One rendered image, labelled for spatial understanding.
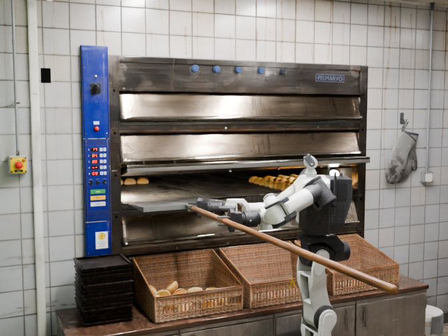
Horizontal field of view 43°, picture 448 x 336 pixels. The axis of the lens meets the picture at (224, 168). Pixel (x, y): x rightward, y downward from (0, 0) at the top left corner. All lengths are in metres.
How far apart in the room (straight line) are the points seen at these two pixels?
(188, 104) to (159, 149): 0.35
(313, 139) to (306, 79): 0.43
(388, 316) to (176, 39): 2.29
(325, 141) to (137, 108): 1.41
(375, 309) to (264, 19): 2.06
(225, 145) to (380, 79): 1.35
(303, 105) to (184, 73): 0.91
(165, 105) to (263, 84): 0.72
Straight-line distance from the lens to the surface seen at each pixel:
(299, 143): 4.05
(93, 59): 3.50
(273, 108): 3.93
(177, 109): 3.65
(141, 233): 3.65
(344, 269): 2.07
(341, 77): 4.26
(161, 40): 3.65
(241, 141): 3.84
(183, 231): 3.73
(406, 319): 4.17
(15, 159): 3.39
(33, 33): 3.48
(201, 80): 3.73
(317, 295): 3.20
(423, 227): 4.84
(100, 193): 3.52
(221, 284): 3.74
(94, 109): 3.48
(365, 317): 3.93
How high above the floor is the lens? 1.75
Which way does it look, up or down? 5 degrees down
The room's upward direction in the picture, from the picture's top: straight up
